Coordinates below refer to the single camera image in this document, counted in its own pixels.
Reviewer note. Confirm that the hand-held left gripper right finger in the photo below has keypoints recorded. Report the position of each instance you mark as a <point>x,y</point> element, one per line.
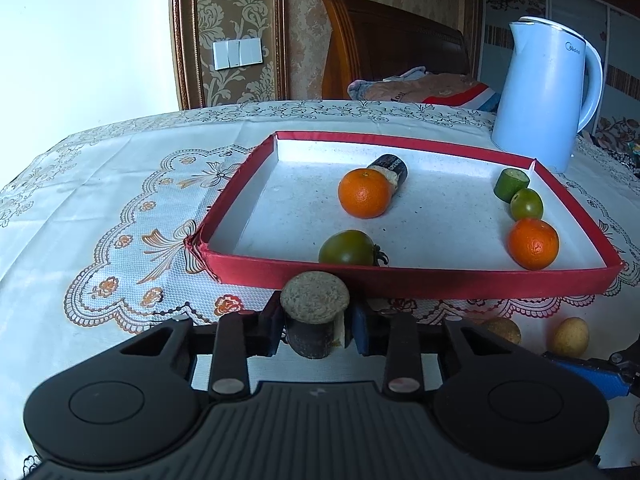
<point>361,332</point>

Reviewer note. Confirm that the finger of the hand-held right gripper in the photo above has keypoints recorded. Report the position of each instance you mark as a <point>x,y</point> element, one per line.
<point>595,370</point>
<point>627,360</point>

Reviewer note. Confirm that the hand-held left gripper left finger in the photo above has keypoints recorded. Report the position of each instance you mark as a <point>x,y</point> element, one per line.
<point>274,330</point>

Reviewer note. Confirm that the small yellow potato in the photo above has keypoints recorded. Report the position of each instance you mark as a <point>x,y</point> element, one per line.
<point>570,337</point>

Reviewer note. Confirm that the dark sugarcane piece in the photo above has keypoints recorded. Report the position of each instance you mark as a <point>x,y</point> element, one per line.
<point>392,165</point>
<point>314,295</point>

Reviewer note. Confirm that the large green tomato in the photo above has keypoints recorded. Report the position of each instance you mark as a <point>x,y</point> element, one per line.
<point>347,249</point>

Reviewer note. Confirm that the red shallow box tray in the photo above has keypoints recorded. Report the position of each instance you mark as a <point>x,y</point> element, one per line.
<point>440,230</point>

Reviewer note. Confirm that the orange tangerine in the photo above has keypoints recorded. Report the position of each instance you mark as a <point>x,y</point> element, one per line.
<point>532,244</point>
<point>364,192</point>

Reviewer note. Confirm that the green cucumber piece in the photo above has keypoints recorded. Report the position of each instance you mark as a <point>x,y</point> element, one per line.
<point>510,182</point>

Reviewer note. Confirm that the small brown potato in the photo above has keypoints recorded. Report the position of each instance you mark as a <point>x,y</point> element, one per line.
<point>502,330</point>

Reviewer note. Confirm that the small green tomato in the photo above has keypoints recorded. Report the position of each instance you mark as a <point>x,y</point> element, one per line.
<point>527,205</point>

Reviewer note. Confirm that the white lace tablecloth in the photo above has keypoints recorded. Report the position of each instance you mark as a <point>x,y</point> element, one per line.
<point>100,200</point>

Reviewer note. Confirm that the colourful patterned cloth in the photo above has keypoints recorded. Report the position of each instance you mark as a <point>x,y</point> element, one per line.
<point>622,142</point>

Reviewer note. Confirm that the grey towel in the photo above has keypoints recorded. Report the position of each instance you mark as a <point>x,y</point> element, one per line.
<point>362,87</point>

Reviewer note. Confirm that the light blue electric kettle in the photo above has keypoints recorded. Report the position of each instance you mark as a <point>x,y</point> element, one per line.
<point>540,95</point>

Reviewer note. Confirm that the wooden bed headboard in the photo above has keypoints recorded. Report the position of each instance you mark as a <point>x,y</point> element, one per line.
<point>390,40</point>

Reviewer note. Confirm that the sliding door wardrobe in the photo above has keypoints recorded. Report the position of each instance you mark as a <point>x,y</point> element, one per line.
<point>620,50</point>

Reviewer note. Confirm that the white wall light switch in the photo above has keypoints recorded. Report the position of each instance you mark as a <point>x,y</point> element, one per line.
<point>237,53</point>

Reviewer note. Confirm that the gold wall frame moulding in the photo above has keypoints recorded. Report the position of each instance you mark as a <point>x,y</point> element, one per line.
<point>182,35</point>

